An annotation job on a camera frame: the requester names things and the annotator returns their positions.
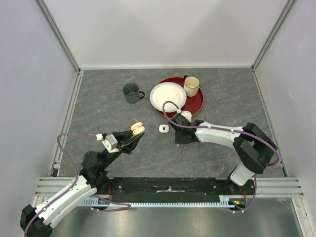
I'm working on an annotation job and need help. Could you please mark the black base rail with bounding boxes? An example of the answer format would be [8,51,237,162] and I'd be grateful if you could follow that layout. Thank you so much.
[98,177,254,204]

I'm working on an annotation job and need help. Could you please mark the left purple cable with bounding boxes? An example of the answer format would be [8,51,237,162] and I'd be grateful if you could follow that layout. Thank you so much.
[24,133,131,237]

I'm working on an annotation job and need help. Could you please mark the red round tray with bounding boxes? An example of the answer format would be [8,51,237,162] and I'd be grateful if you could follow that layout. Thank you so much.
[157,76,204,118]

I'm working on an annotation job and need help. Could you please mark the dark green mug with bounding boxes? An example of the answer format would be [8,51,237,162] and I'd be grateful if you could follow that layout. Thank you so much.
[122,83,145,104]

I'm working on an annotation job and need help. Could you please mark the beige cup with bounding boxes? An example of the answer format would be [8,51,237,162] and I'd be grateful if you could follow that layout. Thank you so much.
[183,75,200,97]

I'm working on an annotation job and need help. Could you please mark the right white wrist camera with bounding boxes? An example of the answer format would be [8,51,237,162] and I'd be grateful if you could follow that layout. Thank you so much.
[177,110,192,122]

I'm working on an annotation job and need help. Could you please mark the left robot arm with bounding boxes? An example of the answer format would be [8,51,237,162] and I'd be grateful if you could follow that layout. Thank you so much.
[20,126,145,237]

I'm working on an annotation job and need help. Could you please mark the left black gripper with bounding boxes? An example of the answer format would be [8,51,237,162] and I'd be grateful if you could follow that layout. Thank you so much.
[101,127,145,169]

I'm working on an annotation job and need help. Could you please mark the aluminium post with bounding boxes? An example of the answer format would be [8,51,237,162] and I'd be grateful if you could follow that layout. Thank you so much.
[251,0,296,72]
[35,0,81,74]

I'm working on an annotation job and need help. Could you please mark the right rear aluminium post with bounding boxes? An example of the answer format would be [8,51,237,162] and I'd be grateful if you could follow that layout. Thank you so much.
[251,0,296,72]

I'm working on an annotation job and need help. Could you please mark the slotted cable duct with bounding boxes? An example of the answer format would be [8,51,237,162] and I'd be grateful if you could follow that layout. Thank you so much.
[79,197,246,209]

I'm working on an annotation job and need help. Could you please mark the left rear aluminium post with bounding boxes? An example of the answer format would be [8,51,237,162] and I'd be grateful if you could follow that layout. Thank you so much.
[35,0,81,74]

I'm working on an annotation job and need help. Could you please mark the white earbud case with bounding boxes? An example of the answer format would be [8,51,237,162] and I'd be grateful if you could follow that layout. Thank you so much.
[158,124,169,133]

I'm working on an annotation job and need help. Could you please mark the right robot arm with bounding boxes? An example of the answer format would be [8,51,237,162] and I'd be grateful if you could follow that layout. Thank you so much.
[169,114,280,195]

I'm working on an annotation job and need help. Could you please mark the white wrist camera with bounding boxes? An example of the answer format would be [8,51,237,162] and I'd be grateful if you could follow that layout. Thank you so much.
[177,110,192,122]
[96,133,119,153]

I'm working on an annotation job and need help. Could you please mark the front aluminium frame rail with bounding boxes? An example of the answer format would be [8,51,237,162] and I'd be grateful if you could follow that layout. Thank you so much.
[35,177,304,198]

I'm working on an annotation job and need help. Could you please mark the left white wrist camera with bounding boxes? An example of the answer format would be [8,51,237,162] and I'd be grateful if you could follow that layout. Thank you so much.
[96,133,119,153]

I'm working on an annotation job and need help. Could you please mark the pink earbud case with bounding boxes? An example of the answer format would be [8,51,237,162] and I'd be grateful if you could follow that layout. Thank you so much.
[130,122,145,136]

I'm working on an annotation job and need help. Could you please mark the white plate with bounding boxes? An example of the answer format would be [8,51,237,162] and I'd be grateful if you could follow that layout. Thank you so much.
[150,82,187,112]

